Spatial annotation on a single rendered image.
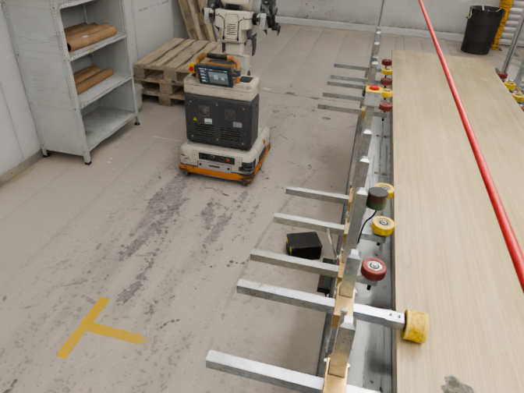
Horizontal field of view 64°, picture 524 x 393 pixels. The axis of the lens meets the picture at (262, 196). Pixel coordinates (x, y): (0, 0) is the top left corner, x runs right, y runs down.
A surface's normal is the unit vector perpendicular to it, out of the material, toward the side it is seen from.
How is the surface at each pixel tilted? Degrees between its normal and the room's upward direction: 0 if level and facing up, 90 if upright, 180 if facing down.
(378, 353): 0
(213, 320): 0
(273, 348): 0
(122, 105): 90
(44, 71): 90
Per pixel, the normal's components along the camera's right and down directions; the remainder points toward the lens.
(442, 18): -0.25, 0.53
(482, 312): 0.04, -0.83
